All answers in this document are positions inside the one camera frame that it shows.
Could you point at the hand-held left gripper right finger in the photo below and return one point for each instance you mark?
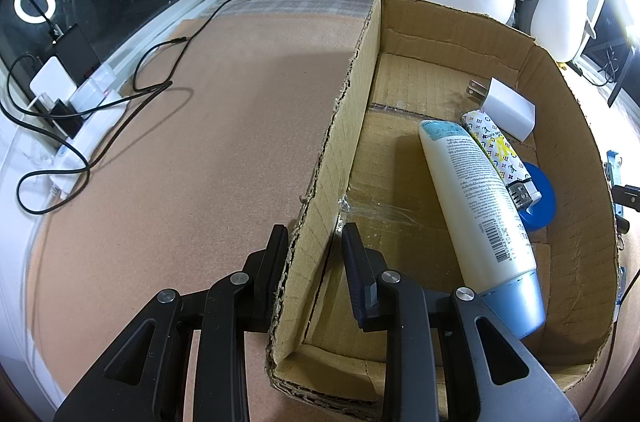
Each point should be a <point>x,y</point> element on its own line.
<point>356,287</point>

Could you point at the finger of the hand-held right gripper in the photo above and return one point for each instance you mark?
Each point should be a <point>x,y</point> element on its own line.
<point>627,196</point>

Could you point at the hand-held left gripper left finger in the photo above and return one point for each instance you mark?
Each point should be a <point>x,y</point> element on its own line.
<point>275,262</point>

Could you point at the blue round lid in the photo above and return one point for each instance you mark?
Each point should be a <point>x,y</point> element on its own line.
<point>542,197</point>

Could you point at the cardboard box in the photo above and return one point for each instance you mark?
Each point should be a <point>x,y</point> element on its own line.
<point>345,152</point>

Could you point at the white patterned lighter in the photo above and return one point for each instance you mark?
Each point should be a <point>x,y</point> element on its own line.
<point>500,147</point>

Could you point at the white lotion bottle blue cap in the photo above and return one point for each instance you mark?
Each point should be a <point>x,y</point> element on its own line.
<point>480,202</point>

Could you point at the white wall charger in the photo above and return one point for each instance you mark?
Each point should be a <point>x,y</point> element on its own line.
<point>507,107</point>

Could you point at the black tripod stand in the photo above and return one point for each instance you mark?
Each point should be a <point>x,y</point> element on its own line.
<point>621,72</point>

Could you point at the beige felt mat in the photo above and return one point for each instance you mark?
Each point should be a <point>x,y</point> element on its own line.
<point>225,127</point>

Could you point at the small penguin plush toy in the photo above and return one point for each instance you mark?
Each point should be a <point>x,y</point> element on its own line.
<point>560,12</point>

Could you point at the white power strip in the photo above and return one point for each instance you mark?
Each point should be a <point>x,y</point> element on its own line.
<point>95,122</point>

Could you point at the black plug adapter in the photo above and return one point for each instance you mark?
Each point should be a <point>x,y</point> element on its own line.
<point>62,120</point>

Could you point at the white power adapter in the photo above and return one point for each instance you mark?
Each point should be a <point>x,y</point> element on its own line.
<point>50,80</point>

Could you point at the black power bank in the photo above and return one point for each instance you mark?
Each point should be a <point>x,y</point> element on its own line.
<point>75,47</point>

